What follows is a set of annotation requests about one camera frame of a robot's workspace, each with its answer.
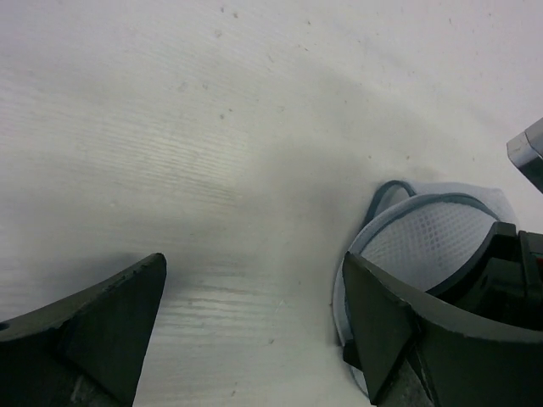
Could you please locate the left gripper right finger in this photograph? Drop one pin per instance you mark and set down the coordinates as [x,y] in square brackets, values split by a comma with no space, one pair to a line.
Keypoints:
[458,358]

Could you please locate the white mesh laundry bag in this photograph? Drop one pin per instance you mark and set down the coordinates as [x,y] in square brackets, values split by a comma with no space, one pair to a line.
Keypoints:
[420,234]

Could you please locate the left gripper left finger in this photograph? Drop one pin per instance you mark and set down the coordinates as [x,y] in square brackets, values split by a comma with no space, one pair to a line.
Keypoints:
[86,349]

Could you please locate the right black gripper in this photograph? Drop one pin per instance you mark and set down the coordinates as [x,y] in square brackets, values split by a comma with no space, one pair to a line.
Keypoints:
[502,280]

